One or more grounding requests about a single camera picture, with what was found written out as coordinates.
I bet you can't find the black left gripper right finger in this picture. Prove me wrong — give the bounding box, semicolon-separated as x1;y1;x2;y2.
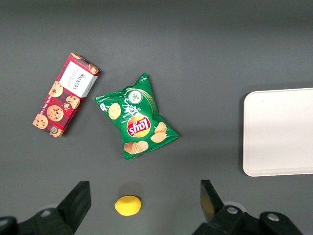
192;179;304;235

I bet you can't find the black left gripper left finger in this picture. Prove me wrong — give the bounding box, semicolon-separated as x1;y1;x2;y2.
0;181;92;235

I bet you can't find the white plastic tray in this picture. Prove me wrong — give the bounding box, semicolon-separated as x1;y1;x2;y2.
243;87;313;177

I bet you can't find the yellow lemon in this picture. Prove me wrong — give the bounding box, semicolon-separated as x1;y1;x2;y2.
114;195;142;217

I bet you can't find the red tartan cookie box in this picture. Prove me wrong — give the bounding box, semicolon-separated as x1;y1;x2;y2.
32;52;102;139

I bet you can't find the green Lay's chips bag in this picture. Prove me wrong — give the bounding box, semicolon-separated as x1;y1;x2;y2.
93;72;180;161

